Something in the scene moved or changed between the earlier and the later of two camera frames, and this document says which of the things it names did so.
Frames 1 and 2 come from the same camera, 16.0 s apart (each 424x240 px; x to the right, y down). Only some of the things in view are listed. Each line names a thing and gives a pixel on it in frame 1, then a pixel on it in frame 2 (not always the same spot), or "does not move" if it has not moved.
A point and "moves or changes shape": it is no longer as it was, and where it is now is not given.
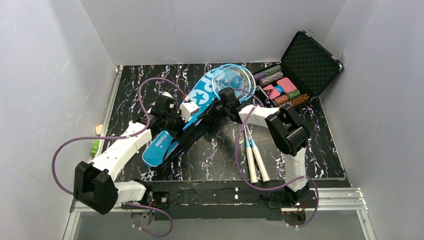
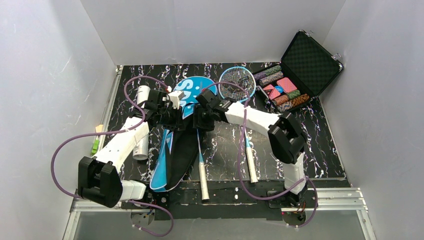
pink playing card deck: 286,85 does not move
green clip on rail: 95,146 does not move
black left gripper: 178,120 does not move
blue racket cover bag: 169,143 moves or changes shape
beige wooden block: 99,129 does not move
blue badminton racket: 241,79 to 205,192
